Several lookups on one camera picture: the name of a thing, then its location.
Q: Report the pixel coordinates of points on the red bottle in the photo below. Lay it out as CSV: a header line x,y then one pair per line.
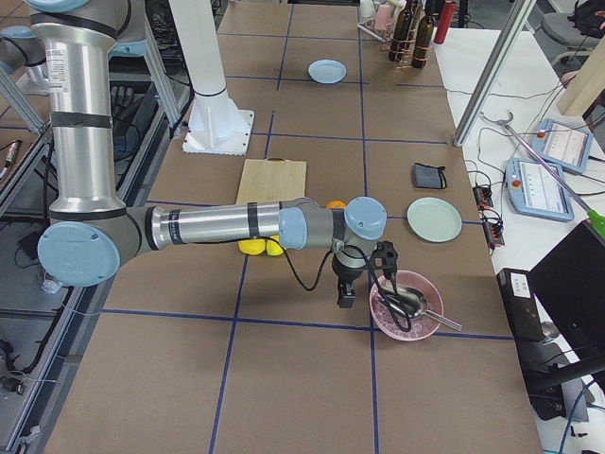
x,y
445,19

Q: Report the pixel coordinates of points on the metal scoop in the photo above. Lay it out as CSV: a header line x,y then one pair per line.
x,y
410,304

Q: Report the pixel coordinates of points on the dark wine bottle right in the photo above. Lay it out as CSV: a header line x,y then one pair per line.
x,y
423,35

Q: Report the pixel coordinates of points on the dark wine bottle left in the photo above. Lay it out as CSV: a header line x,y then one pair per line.
x,y
402,28

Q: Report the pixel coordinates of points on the orange fruit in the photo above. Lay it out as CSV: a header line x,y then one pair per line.
x,y
336,204

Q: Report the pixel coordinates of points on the metal reacher grabber stick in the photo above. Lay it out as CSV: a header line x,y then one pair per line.
x,y
595,218

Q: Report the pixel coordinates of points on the pink bowl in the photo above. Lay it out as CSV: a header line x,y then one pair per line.
x,y
421,327

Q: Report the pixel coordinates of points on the grey folded cloth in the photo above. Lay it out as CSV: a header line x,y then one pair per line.
x,y
429,177

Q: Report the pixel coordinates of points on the light blue plate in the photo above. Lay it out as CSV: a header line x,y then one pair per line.
x,y
327,71

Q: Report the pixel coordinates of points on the white camera stand base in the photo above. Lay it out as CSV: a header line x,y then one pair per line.
x,y
215,123

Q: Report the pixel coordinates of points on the light green plate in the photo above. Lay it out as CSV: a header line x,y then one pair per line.
x,y
434,219

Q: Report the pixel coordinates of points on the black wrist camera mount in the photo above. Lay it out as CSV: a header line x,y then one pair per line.
x,y
384,257

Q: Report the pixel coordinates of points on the teach pendant near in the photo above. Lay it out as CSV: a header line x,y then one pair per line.
x,y
534,192

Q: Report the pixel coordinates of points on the teach pendant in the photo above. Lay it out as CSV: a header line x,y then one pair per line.
x,y
534,192
563,144

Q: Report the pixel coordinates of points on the copper wire bottle rack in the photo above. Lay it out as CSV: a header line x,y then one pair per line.
x,y
411,38

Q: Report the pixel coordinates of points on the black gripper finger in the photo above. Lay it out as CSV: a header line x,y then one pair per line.
x,y
346,294

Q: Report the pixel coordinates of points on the yellow lemon outer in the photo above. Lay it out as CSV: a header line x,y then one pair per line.
x,y
273,248

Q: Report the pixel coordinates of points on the black computer box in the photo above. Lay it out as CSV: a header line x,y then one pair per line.
x,y
537,352

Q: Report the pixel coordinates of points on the aluminium frame post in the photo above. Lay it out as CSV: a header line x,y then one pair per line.
x,y
501,49

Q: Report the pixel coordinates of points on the yellow lemon near board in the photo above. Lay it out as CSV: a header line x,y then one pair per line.
x,y
252,246

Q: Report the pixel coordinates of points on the bamboo cutting board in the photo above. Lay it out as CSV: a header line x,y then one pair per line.
x,y
271,180

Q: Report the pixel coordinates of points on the black monitor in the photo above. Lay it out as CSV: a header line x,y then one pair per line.
x,y
569,284

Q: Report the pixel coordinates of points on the dark wine bottle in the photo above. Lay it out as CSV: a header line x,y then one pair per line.
x,y
402,28
423,35

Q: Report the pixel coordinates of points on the teach pendant far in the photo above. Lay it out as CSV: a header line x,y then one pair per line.
x,y
563,144

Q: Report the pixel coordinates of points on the pink cup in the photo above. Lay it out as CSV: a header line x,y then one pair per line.
x,y
382,18

